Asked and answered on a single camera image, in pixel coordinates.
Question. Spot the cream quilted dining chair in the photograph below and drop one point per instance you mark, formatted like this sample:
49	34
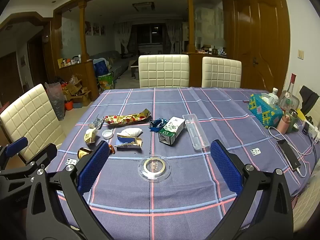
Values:
221	72
30	120
163	71

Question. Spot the crumpled white tissue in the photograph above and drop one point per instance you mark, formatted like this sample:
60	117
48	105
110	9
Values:
131	132

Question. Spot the pink thermos flask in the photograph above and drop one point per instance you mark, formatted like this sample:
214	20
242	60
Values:
286	123

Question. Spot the beaded tissue box cover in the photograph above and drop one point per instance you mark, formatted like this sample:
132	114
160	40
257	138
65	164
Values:
265	111

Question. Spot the white bottle cap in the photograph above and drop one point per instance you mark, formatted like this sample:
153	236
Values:
107	134

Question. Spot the white plastic bottle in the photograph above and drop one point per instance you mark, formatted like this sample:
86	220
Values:
275	92

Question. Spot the green printed bag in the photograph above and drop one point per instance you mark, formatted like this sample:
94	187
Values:
105	82

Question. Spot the gold and red snack wrapper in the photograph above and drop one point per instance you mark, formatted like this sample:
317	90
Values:
127	118

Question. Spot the white paper label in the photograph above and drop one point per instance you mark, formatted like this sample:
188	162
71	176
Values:
256	151
70	162

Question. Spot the open cardboard box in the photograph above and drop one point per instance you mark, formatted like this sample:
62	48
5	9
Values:
72	87
82	99

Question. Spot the grey sofa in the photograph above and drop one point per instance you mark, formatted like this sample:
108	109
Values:
117	65

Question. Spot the clear plastic bag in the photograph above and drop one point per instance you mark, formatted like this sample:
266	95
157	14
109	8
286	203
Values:
56	100

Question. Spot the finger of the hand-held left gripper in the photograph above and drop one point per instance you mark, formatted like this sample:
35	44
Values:
46	155
16	145

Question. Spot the silver blister pack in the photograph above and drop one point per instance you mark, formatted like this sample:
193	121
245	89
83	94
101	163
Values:
96	123

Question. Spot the clear plastic tray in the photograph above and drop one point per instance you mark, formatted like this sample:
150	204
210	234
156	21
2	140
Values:
196	131

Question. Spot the wooden door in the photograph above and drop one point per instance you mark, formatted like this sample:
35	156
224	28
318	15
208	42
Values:
262	42

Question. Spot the red sausage stick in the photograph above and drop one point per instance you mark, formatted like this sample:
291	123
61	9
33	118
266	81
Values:
112	150

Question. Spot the white lace curtain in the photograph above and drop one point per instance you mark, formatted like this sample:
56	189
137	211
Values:
172	37
124	37

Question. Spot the red bucket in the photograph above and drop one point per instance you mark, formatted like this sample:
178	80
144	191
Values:
69	105

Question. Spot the dark window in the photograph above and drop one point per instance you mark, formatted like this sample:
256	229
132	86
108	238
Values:
151	33

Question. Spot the glass bottle with red cap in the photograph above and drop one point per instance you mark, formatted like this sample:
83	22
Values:
288	92

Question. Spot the green and white carton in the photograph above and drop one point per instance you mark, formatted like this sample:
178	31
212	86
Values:
172	131

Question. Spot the round wall light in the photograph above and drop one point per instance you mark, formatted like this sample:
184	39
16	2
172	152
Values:
45	39

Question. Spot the clear round tape case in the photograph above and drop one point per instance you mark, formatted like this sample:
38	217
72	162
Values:
154	167

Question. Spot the wall light switch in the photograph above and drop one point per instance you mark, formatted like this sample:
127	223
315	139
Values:
301	54

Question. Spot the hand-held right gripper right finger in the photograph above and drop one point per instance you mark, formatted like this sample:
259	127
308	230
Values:
226	167

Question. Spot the framed wall picture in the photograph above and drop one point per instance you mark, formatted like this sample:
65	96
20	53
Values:
96	29
103	29
88	28

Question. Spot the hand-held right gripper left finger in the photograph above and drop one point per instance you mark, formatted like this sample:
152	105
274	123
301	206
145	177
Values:
92	167

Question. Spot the black smartphone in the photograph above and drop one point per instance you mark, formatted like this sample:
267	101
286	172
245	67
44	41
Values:
288	155

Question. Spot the crumpled yellow paper wrapper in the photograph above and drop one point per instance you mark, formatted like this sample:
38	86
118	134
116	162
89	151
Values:
90	136

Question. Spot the coffee table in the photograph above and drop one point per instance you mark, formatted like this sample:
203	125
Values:
133	66

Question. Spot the white power strip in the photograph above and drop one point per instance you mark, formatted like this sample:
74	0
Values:
313	132

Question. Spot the black cloth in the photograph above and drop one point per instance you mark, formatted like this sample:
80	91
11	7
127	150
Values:
308	98

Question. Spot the crumpled blue wrapper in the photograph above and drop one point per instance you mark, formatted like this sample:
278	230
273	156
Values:
157	125

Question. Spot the small brown glass bottle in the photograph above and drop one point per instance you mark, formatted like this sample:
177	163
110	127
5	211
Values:
83	153

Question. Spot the blue bag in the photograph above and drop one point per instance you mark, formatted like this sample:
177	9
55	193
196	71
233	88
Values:
100	67

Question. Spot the torn blue and white box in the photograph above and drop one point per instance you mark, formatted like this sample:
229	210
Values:
128	143

